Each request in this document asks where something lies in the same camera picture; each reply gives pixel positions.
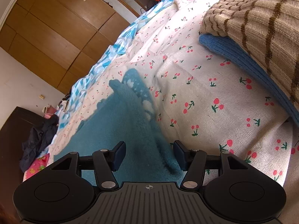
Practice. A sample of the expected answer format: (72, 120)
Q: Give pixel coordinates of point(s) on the beige striped knit sweater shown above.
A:
(257, 21)

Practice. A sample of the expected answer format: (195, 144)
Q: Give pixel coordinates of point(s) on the blue knit garment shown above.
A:
(245, 58)

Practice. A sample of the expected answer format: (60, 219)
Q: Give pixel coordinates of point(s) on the blue sweater with white flowers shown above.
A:
(130, 126)

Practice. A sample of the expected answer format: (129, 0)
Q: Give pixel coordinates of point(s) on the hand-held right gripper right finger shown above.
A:
(181, 155)

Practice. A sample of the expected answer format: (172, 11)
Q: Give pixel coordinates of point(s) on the dark wooden headboard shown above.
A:
(14, 126)

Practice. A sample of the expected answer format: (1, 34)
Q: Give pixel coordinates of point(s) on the wooden wardrobe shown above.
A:
(58, 28)

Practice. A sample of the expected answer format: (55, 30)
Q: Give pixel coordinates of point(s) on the blue diamond pattern sheet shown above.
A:
(109, 58)

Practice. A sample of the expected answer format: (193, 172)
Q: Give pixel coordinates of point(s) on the dark blue jacket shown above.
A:
(35, 140)

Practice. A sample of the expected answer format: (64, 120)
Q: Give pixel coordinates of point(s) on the cherry print white quilt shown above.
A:
(210, 86)

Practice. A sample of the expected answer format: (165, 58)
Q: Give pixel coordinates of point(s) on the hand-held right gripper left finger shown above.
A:
(119, 155)

